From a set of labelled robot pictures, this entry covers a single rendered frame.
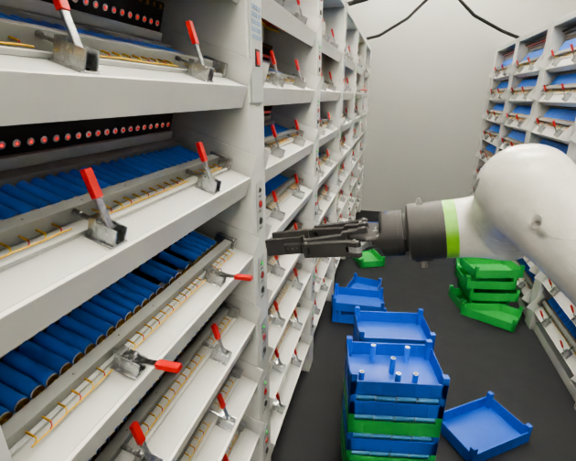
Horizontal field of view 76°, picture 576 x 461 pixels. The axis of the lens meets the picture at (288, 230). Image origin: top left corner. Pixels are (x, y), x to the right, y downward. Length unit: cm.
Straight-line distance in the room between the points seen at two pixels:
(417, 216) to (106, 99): 44
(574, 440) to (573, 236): 163
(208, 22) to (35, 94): 52
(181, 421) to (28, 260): 43
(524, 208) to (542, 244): 4
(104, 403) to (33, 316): 18
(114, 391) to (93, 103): 35
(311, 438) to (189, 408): 98
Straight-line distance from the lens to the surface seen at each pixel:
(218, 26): 86
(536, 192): 47
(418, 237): 59
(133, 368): 57
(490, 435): 190
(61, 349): 59
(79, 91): 44
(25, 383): 56
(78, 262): 46
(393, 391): 131
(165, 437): 75
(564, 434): 205
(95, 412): 55
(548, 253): 48
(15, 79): 39
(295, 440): 170
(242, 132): 84
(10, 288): 42
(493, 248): 60
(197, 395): 81
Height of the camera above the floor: 129
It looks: 20 degrees down
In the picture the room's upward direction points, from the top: straight up
